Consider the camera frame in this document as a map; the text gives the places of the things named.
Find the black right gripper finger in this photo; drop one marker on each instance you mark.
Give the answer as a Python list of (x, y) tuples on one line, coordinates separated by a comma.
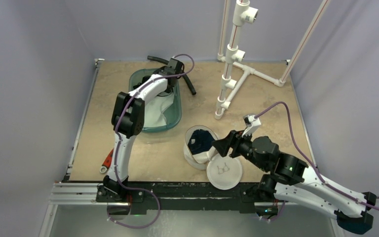
[(231, 138), (221, 148)]

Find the black garment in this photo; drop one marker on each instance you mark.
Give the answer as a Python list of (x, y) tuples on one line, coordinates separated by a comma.
[(168, 92)]

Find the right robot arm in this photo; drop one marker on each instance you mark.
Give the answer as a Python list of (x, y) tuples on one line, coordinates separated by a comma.
[(288, 178)]

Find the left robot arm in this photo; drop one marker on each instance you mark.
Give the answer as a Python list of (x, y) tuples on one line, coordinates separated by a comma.
[(128, 122)]

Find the pale mint white bra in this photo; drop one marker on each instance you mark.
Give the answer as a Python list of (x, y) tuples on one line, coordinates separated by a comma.
[(154, 111)]

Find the red handled adjustable wrench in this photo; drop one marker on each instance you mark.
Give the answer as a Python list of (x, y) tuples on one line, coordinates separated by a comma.
[(107, 162)]

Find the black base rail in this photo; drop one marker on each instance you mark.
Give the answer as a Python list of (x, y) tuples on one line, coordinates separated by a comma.
[(245, 198)]

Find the teal transparent plastic tub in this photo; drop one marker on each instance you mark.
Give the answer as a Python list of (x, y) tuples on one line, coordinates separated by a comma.
[(173, 114)]

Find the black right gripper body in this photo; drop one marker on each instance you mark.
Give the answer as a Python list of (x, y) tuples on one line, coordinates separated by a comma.
[(235, 144)]

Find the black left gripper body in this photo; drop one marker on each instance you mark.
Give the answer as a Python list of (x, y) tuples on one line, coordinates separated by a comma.
[(162, 69)]

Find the navy blue lace bra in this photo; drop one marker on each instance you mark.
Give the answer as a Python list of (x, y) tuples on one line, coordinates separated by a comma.
[(200, 141)]

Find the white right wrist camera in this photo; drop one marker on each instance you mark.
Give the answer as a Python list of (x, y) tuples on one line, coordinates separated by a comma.
[(252, 123)]

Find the white PVC pipe frame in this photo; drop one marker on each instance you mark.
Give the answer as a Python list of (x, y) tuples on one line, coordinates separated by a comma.
[(235, 72)]

